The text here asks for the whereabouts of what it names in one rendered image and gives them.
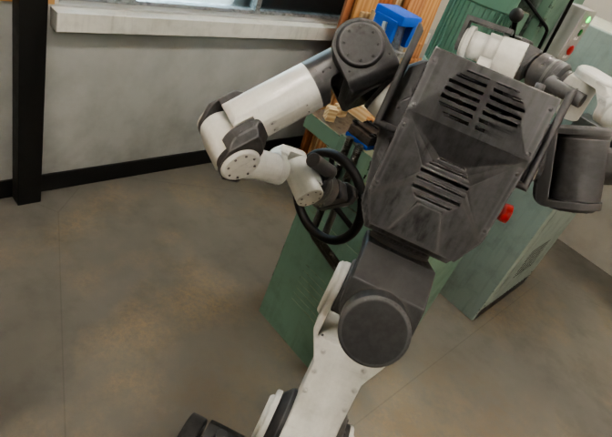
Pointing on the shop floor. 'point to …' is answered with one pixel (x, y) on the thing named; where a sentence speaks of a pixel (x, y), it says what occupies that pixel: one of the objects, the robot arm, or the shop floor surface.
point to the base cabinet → (317, 280)
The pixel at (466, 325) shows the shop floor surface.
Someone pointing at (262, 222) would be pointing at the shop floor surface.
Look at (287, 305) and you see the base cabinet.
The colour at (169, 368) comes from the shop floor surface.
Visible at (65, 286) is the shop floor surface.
